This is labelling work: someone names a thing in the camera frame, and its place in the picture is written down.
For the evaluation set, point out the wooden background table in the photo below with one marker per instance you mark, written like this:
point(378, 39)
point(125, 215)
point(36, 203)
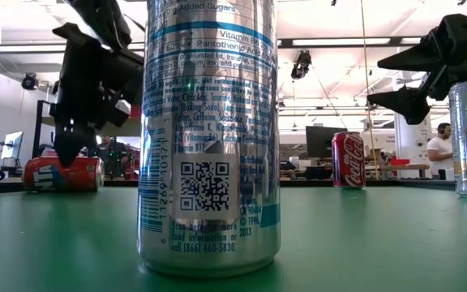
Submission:
point(412, 166)

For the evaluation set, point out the thin yellow pole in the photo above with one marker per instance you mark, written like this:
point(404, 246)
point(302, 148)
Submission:
point(367, 81)

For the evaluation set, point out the small white monitor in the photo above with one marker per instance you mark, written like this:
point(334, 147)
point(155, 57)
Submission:
point(12, 145)

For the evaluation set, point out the white cylindrical pillar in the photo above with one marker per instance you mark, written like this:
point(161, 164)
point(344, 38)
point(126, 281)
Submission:
point(414, 150)

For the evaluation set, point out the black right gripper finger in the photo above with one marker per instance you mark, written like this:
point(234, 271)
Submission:
point(416, 57)
point(408, 103)

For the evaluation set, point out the red plastic bin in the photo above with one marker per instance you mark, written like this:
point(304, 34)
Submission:
point(399, 161)

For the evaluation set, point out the black hanging camera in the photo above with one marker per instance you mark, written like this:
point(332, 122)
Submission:
point(300, 67)

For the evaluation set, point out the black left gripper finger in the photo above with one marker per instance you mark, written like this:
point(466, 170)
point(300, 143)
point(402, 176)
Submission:
point(73, 140)

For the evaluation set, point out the wooden shelf black metal frame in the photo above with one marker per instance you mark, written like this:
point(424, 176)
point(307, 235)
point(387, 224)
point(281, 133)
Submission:
point(124, 130)

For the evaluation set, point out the black ceiling camera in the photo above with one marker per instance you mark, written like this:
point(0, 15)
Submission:
point(29, 82)

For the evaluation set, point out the black computer monitor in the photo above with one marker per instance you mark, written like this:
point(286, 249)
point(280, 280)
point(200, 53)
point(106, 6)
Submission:
point(318, 142)

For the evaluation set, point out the brown cardboard box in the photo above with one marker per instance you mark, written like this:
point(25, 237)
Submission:
point(376, 155)

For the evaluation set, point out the person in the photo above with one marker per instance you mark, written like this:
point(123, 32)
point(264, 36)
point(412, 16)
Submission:
point(116, 158)
point(440, 150)

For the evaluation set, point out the red Coca-Cola can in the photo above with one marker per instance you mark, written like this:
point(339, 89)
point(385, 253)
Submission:
point(349, 162)

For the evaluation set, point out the red Fanta can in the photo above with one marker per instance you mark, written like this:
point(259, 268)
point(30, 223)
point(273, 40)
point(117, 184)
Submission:
point(77, 178)

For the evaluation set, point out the silver blue Red Bull can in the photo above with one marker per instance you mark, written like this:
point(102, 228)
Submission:
point(209, 121)

